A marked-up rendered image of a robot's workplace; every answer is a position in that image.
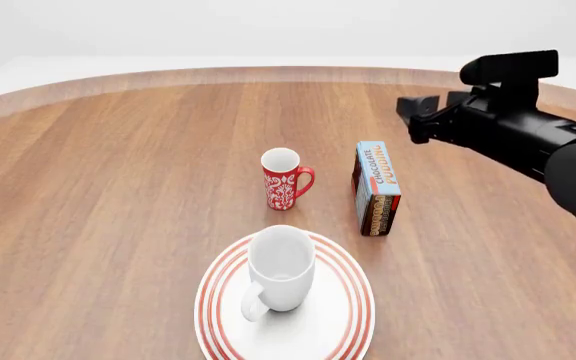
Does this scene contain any red patterned mug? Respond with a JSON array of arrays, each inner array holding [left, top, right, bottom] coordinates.
[[260, 147, 316, 212]]

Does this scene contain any white mug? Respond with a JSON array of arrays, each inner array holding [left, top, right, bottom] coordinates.
[[240, 224, 317, 324]]

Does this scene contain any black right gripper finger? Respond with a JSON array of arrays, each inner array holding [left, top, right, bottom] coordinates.
[[396, 95, 442, 128]]

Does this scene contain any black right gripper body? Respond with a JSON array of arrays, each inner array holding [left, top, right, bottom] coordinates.
[[407, 90, 475, 146]]

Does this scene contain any white plate with red rings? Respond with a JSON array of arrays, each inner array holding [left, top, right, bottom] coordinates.
[[193, 228, 376, 360]]

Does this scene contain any chocolate pudding box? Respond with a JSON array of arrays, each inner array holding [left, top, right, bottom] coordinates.
[[350, 140, 403, 237]]

